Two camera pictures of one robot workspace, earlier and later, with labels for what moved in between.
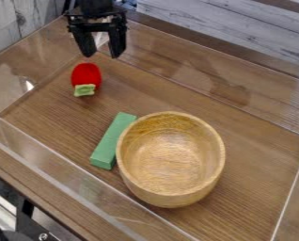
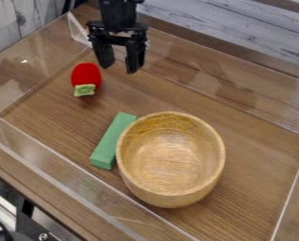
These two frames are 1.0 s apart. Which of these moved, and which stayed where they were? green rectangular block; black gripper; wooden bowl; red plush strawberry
Moved: black gripper
Stayed: red plush strawberry; green rectangular block; wooden bowl
